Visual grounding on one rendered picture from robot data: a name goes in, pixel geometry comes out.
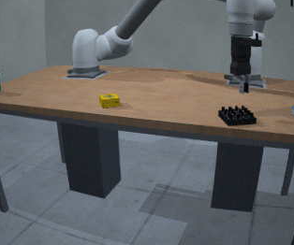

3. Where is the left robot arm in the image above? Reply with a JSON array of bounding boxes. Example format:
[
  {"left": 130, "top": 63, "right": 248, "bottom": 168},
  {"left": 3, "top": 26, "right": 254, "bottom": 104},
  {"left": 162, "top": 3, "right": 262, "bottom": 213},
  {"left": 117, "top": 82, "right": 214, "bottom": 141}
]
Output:
[{"left": 224, "top": 20, "right": 265, "bottom": 87}]

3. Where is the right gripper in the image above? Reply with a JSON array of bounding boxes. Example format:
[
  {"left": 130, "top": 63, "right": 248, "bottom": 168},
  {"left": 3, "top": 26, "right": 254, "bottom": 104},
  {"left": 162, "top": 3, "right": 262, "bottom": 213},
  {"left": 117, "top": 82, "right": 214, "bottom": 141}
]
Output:
[{"left": 228, "top": 20, "right": 262, "bottom": 94}]

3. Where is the black knob panel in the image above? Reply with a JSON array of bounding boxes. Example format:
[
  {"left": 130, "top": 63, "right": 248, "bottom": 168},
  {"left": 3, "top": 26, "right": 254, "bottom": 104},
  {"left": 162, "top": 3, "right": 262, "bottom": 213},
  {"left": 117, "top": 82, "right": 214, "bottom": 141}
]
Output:
[{"left": 218, "top": 106, "right": 257, "bottom": 126}]

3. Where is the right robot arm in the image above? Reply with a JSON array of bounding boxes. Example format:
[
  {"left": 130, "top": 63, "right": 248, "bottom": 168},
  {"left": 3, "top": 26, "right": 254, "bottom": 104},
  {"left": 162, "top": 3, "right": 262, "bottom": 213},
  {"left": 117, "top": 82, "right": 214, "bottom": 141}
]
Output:
[{"left": 67, "top": 0, "right": 276, "bottom": 79}]

